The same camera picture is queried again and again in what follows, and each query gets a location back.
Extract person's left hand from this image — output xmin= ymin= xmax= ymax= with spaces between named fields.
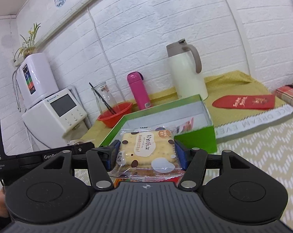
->
xmin=0 ymin=188 xmax=9 ymax=218

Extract clear glass carafe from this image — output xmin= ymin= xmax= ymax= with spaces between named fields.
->
xmin=91 ymin=81 xmax=124 ymax=115

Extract plaid orange cloth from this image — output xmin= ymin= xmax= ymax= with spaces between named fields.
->
xmin=275 ymin=83 xmax=293 ymax=107

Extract cracker biscuit packet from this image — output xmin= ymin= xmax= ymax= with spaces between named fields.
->
xmin=110 ymin=127 xmax=184 ymax=181

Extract pink thermos bottle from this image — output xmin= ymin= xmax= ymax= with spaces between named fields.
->
xmin=127 ymin=72 xmax=151 ymax=110

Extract white water dispenser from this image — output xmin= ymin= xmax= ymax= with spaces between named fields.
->
xmin=22 ymin=88 xmax=88 ymax=150

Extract black chopsticks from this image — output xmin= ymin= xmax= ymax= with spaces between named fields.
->
xmin=88 ymin=82 xmax=117 ymax=115

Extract white water purifier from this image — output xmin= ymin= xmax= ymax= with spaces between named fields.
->
xmin=16 ymin=53 xmax=58 ymax=109

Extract red envelope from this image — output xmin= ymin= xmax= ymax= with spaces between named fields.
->
xmin=212 ymin=95 xmax=275 ymax=110

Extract red plastic basket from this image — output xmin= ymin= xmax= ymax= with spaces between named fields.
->
xmin=98 ymin=102 xmax=133 ymax=128

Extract cream thermos jug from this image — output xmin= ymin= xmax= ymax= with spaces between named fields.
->
xmin=166 ymin=39 xmax=208 ymax=100

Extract beige chevron table mat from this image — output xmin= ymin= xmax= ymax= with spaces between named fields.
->
xmin=73 ymin=114 xmax=293 ymax=231

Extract yellow green tablecloth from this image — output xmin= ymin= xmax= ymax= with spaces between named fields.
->
xmin=79 ymin=70 xmax=288 ymax=146

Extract green cardboard box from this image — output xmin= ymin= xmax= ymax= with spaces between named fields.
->
xmin=100 ymin=95 xmax=217 ymax=154

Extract green potted plant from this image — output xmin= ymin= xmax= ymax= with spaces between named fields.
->
xmin=13 ymin=23 xmax=41 ymax=63

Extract pink snack bag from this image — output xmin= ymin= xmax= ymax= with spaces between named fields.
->
xmin=176 ymin=117 xmax=194 ymax=134

